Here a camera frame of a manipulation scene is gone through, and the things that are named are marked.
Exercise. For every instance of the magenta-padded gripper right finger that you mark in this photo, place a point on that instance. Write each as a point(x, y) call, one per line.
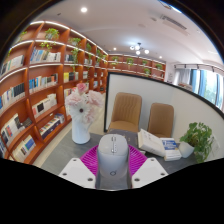
point(148, 171)

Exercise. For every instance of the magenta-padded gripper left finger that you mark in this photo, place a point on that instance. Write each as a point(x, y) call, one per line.
point(77, 173)

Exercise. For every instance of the white computer mouse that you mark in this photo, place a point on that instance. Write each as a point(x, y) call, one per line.
point(112, 155)

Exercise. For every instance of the thick white book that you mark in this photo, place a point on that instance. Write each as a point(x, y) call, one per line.
point(150, 142)

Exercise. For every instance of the white and blue book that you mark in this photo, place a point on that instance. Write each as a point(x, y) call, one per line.
point(171, 149)

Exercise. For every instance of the white jug vase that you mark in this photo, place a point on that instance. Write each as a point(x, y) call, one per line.
point(80, 133)

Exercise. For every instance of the tan upholstered chair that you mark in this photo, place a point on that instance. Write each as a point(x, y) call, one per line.
point(126, 111)
point(161, 120)

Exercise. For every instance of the green potted plant white pot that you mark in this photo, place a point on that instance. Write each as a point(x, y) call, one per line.
point(198, 138)

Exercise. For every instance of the pink and white flower bouquet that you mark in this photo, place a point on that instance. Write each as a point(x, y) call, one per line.
point(83, 103)

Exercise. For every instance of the long orange wooden shelf unit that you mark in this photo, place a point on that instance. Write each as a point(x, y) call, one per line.
point(36, 90)

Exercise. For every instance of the grey window curtain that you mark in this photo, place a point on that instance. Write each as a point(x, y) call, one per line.
point(181, 76)

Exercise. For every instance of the short orange wooden shelf unit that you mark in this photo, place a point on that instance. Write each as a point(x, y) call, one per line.
point(136, 65)

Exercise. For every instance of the multi-bulb ceiling lamp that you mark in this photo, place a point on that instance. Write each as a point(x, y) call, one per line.
point(138, 48)

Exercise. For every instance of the ceiling air vent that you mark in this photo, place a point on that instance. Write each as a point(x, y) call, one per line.
point(173, 22)

